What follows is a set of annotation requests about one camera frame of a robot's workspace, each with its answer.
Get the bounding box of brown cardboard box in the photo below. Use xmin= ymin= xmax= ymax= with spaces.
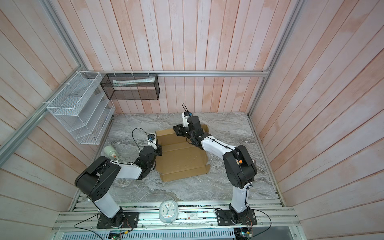
xmin=156 ymin=129 xmax=211 ymax=183

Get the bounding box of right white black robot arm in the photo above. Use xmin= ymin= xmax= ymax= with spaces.
xmin=173 ymin=111 xmax=257 ymax=226

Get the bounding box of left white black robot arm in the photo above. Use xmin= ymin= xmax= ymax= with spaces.
xmin=75 ymin=144 xmax=163 ymax=228

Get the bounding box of pale blue alarm clock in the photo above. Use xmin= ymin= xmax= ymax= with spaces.
xmin=159 ymin=200 xmax=179 ymax=223

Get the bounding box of small white label card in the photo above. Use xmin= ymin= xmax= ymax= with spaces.
xmin=187 ymin=213 xmax=199 ymax=220

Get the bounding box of white paper in basket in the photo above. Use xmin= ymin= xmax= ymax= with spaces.
xmin=113 ymin=77 xmax=156 ymax=87

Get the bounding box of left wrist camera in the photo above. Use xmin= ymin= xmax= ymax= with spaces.
xmin=148 ymin=134 xmax=157 ymax=150

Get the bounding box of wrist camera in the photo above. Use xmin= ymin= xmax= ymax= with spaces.
xmin=148 ymin=134 xmax=157 ymax=150
xmin=182 ymin=111 xmax=192 ymax=127

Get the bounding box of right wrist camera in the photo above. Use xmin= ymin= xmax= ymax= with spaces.
xmin=182 ymin=111 xmax=192 ymax=127

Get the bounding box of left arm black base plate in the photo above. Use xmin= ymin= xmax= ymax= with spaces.
xmin=97 ymin=212 xmax=139 ymax=229

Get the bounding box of black mesh wall basket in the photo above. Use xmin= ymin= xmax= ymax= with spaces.
xmin=101 ymin=73 xmax=161 ymax=101

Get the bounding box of white wire mesh shelf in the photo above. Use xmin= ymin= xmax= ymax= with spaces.
xmin=47 ymin=71 xmax=116 ymax=145

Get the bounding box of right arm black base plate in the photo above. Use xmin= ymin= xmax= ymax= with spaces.
xmin=214 ymin=209 xmax=257 ymax=226

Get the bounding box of aluminium front rail frame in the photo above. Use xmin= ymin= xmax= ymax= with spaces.
xmin=52 ymin=200 xmax=301 ymax=234

